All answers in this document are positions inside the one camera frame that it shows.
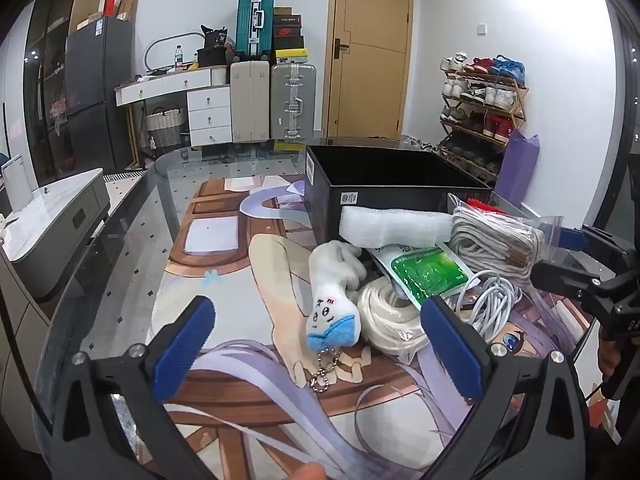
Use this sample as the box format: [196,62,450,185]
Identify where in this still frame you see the wooden shoe rack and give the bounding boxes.
[439,67,530,182]

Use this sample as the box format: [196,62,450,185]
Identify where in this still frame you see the beige suitcase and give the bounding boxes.
[230,60,275,143]

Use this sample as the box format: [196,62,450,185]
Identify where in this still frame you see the bagged grey braided cord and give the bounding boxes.
[447,192,563,291]

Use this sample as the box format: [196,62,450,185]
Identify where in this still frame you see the black square box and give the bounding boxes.
[196,47,231,68]

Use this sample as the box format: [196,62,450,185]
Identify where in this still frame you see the white packet green label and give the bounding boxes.
[372,241,473,311]

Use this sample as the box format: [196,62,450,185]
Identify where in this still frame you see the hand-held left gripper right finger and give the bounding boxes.
[420,295,593,480]

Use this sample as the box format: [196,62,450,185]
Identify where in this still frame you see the white appliance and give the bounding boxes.
[0,154,39,217]

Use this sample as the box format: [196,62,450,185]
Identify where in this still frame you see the oval mirror frame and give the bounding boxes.
[144,31,206,72]

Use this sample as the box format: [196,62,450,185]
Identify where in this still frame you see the teal suitcase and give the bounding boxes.
[235,0,275,61]

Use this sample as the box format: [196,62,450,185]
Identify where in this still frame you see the grey low cabinet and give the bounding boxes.
[0,167,111,302]

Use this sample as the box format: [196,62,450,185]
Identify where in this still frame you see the person's left hand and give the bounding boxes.
[267,461,328,480]

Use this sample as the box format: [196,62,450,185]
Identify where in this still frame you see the white foam wrap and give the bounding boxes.
[339,206,453,251]

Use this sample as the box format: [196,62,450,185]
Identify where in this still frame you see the silver suitcase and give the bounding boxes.
[270,62,317,140]

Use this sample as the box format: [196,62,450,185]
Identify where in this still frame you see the person's right hand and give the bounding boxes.
[597,327,623,378]

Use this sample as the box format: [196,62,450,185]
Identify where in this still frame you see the purple bag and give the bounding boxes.
[494,129,541,206]

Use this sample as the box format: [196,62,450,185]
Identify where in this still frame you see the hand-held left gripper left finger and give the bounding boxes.
[50,295,217,480]

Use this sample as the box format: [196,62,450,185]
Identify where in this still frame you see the dark grey refrigerator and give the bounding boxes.
[64,16,135,172]

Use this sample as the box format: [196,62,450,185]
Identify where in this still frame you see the white dresser desk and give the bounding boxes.
[114,67,233,149]

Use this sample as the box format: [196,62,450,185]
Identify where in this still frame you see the patterned slippers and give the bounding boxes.
[402,135,442,152]

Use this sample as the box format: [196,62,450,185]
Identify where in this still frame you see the shoe rack with shoes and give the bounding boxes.
[439,51,527,176]

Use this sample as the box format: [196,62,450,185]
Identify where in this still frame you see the wooden door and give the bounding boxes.
[322,0,416,139]

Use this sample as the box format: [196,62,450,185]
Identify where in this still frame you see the white charging cable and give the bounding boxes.
[452,270,526,348]

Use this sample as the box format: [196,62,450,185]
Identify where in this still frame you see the bagged cream rope coil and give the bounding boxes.
[357,277,432,361]

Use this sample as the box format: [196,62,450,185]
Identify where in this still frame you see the red plastic clip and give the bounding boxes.
[467,197,507,214]

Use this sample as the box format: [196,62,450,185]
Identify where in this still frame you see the black eared bag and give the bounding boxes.
[200,25,229,51]

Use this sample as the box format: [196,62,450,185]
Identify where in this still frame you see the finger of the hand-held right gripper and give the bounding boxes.
[559,224,631,273]
[531,259,608,307]

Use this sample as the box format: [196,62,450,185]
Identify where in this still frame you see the dark glass cabinet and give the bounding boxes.
[22,0,83,187]

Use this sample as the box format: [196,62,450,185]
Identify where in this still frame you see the white plush keychain blue base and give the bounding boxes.
[305,240,368,392]

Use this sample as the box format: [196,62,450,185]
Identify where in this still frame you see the black storage box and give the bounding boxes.
[304,144,493,246]

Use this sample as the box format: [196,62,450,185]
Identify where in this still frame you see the wicker basket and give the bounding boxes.
[145,106,185,147]

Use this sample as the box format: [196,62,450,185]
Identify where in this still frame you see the printed desk mat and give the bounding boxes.
[135,175,601,480]

